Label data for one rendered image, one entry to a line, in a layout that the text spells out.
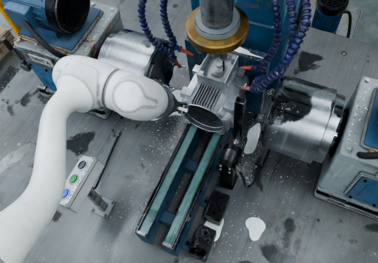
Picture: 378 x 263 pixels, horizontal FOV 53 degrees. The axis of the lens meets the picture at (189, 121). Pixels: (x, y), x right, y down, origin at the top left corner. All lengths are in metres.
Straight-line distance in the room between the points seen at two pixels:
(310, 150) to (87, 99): 0.67
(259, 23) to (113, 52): 0.50
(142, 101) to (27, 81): 1.10
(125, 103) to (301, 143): 0.58
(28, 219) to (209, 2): 0.65
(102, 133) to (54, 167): 0.87
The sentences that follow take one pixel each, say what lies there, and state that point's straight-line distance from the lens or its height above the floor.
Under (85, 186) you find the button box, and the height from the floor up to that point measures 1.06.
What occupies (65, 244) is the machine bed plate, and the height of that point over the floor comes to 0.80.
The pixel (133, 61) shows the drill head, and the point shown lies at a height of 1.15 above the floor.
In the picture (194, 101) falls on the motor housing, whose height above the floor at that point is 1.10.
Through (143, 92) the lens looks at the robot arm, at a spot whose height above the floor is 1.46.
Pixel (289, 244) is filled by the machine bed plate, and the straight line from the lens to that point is 1.38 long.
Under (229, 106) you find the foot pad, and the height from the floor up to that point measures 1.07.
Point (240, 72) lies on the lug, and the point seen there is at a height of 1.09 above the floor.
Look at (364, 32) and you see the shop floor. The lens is 3.04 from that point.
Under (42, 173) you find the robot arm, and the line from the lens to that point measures 0.72.
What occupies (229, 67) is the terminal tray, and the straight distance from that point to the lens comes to 1.28.
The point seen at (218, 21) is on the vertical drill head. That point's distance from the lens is 1.04.
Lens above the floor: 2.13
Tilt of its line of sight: 60 degrees down
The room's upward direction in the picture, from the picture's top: 9 degrees counter-clockwise
